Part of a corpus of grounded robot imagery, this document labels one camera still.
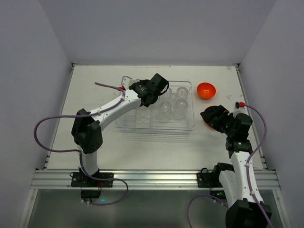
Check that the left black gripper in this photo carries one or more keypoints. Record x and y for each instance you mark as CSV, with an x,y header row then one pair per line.
x,y
149,98

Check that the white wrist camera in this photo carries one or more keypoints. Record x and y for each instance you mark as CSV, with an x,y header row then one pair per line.
x,y
239,107
125,83

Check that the clear glass front left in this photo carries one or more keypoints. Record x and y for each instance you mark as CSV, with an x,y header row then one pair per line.
x,y
164,110

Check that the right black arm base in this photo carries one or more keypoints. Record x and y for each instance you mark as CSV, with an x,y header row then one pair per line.
x,y
209,178

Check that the clear glass back left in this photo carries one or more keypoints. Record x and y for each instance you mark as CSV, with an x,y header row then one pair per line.
x,y
167,95

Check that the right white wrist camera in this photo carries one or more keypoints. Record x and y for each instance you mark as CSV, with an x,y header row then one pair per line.
x,y
239,107

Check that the clear plastic rack tray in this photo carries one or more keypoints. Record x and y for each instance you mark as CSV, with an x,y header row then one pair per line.
x,y
166,118

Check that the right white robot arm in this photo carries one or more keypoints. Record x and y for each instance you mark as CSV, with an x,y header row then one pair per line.
x,y
246,207

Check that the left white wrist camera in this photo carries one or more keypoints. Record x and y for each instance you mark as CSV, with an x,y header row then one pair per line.
x,y
125,83

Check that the clear glass front right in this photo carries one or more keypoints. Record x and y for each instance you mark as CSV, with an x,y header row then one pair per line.
x,y
180,108

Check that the clear glass back right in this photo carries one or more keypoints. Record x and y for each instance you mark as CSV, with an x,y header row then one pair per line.
x,y
182,93

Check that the orange plate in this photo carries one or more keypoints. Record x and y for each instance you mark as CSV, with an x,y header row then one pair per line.
x,y
208,114

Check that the clear glass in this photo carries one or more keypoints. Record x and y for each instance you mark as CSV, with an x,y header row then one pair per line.
x,y
180,108
164,110
182,93
167,95

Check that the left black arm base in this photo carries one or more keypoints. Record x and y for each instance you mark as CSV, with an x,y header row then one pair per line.
x,y
91,188

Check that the aluminium mounting rail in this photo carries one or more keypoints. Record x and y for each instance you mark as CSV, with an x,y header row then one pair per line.
x,y
145,179

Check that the orange bowl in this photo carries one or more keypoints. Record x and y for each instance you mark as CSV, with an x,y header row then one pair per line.
x,y
206,90

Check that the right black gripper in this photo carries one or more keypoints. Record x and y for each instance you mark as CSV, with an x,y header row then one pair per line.
x,y
212,118

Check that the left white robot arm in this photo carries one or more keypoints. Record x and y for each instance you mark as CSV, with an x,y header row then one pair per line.
x,y
88,126

